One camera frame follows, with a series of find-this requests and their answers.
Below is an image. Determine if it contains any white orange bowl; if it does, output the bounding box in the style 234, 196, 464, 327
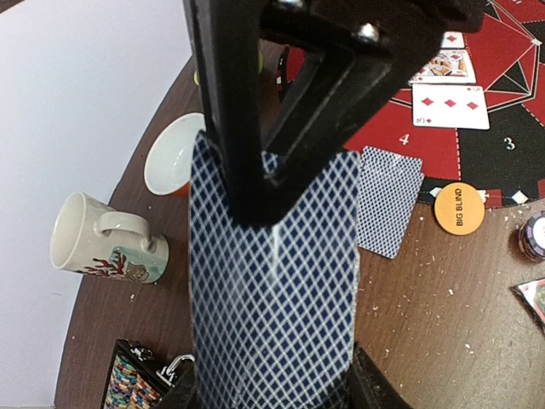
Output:
143, 112, 205, 197

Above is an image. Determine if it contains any blue grey cloth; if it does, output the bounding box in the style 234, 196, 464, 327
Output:
189, 137, 359, 408

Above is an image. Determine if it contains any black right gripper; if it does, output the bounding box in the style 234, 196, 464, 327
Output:
257, 1, 485, 187

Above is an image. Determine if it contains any red black poker mat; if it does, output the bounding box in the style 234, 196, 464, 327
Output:
347, 1, 544, 208

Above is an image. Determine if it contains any black poker chip case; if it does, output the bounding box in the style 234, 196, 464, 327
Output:
100, 339, 195, 408

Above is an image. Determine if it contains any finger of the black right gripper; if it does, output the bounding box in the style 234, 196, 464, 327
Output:
184, 1, 281, 226

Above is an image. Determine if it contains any three of diamonds card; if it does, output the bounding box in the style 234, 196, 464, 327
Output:
412, 84, 490, 130

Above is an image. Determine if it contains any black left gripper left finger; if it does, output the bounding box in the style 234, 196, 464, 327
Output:
157, 360, 200, 409

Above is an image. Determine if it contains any king face card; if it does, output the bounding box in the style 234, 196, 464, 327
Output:
409, 49, 476, 84

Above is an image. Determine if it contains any lime green bowl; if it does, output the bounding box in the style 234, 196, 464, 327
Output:
193, 51, 264, 87

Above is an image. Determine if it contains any orange big blind button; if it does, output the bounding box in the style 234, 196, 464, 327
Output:
433, 182, 485, 236

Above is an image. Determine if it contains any dealt card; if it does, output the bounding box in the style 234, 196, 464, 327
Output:
357, 147, 424, 259

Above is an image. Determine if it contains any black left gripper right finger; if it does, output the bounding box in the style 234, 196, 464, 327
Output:
348, 343, 411, 409

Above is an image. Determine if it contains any ceramic coral pattern mug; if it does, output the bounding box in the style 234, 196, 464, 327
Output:
49, 192, 169, 284

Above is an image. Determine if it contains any black red triangular all-in marker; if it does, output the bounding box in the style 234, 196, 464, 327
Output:
511, 278, 544, 333

